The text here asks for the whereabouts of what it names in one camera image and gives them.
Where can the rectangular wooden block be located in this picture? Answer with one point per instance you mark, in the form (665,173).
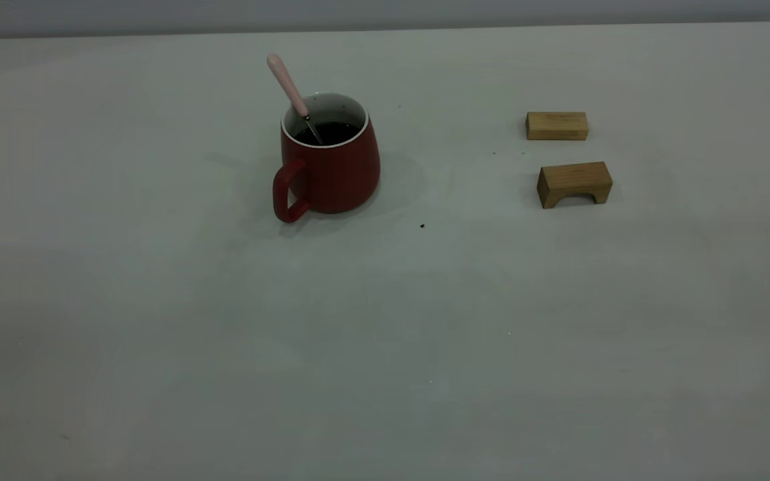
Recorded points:
(555,125)

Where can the arched wooden block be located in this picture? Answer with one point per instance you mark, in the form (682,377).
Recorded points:
(572,177)

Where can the red ceramic cup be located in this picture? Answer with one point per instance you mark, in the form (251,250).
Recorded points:
(338,174)

